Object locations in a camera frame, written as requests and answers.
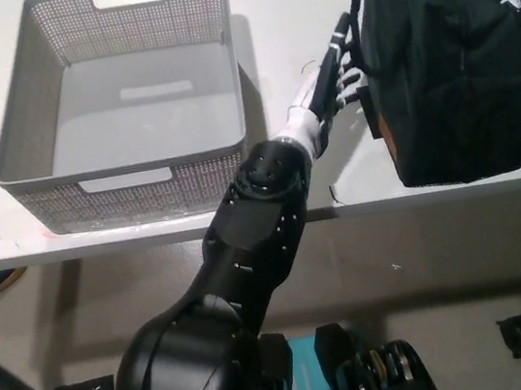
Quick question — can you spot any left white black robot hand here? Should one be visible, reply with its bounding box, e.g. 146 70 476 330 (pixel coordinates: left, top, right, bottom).
274 8 379 159

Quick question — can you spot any black tape patch on table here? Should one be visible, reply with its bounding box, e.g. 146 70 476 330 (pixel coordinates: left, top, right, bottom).
358 82 389 144

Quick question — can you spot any short thin black thread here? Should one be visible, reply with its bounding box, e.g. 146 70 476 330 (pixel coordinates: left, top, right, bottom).
328 183 347 208

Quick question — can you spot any grey perforated plastic basket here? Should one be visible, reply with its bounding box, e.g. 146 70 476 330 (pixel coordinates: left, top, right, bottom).
0 0 262 244

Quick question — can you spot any black fabric lunch bag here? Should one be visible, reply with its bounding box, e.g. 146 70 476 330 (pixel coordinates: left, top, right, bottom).
343 0 521 199

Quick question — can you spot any left black robot body block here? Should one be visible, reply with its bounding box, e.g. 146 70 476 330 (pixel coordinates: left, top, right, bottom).
249 330 300 390

